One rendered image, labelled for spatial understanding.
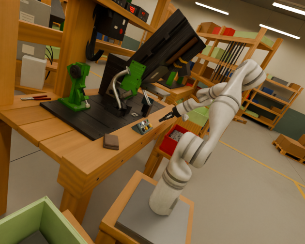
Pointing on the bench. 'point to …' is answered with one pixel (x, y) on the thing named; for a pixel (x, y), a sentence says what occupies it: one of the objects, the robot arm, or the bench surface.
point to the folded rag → (111, 142)
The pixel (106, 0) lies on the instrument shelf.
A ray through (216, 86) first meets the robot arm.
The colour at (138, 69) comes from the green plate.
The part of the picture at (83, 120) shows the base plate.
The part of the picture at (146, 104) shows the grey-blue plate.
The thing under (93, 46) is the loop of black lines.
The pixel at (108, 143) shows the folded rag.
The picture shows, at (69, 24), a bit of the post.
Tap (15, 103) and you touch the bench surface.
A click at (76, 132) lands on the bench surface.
